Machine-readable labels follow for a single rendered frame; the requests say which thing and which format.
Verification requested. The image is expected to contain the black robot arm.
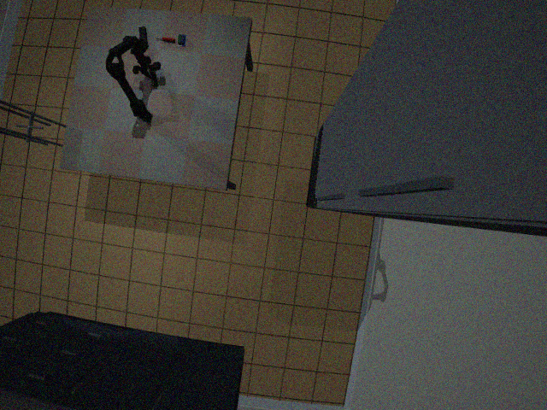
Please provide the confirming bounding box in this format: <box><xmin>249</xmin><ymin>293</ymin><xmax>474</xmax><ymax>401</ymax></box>
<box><xmin>105</xmin><ymin>36</ymin><xmax>153</xmax><ymax>123</ymax></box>

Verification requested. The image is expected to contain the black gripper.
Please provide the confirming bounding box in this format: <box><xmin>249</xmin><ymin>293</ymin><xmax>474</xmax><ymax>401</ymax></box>
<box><xmin>132</xmin><ymin>56</ymin><xmax>161</xmax><ymax>79</ymax></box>

